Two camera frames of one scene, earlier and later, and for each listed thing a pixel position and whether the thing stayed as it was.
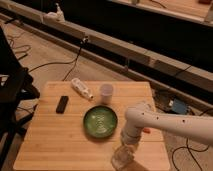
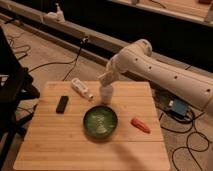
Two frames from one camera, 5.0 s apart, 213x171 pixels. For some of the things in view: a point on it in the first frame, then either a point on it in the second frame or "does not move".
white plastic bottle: (81, 88) does not move
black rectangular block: (62, 104) does not move
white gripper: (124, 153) → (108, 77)
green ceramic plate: (100, 121) does not move
